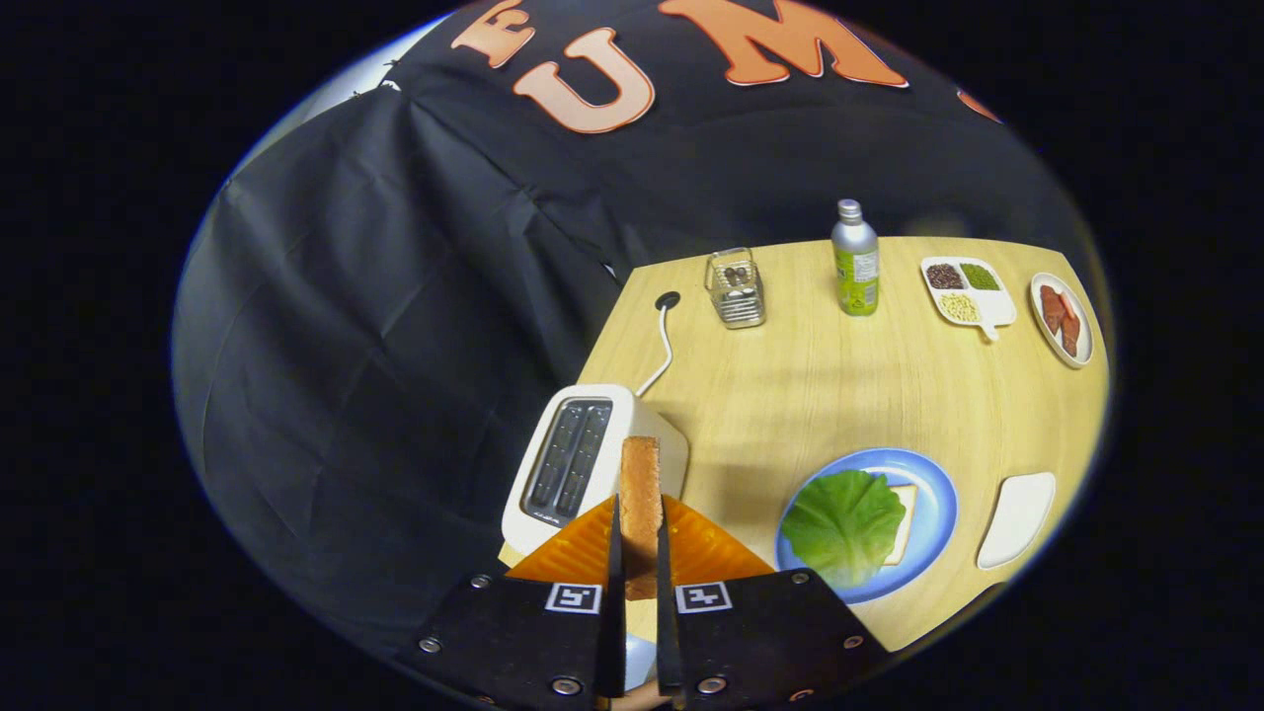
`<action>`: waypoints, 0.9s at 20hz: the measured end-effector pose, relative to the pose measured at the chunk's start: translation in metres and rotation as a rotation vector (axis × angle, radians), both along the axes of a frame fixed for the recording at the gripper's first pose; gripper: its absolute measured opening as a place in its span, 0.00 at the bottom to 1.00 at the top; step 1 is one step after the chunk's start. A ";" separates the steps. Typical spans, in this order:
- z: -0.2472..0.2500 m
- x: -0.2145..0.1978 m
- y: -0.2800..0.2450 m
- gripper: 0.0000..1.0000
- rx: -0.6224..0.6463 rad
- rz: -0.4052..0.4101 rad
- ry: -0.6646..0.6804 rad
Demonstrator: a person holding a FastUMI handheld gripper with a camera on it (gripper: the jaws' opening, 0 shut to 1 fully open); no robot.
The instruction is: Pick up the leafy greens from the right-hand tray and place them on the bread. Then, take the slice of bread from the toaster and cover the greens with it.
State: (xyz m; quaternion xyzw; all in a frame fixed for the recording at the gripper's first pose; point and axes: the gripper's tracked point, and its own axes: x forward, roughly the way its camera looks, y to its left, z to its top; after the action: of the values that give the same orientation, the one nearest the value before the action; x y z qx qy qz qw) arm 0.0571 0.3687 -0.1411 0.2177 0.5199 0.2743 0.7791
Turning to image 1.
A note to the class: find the white square plate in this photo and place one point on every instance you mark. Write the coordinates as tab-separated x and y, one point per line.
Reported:
1017	518

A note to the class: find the blue round plate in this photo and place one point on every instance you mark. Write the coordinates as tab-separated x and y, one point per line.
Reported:
933	494

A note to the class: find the brown meat slice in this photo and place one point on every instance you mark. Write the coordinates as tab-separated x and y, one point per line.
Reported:
1070	334
1051	310

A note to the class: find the pile of yellow soybeans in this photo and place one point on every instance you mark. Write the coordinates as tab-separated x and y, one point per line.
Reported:
959	308

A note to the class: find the pile of dark red beans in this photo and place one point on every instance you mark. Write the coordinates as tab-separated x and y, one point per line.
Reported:
944	276

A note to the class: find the white bread slice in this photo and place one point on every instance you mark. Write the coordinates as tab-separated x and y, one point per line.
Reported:
907	523

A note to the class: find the green lettuce leaf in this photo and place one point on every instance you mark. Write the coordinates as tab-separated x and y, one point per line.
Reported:
844	523

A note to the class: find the white toaster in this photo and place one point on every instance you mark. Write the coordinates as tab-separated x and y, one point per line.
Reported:
652	425

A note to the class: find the black backdrop cloth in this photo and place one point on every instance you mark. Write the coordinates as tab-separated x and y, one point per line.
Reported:
395	346

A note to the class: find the silver bottle green label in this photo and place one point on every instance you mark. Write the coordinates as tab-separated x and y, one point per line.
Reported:
855	267

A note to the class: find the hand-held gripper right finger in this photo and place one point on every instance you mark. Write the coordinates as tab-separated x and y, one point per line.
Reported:
666	612

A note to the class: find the white divided dish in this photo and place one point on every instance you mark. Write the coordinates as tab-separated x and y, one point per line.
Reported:
995	311

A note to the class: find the toasted bread slice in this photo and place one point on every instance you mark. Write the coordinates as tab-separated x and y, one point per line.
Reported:
642	504

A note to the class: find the pile of green beans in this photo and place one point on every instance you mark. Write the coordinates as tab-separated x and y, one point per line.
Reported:
981	276

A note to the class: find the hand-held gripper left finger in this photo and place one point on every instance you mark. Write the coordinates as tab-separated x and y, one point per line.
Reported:
615	592

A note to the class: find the white oval plate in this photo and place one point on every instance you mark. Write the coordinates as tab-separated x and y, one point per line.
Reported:
1084	341

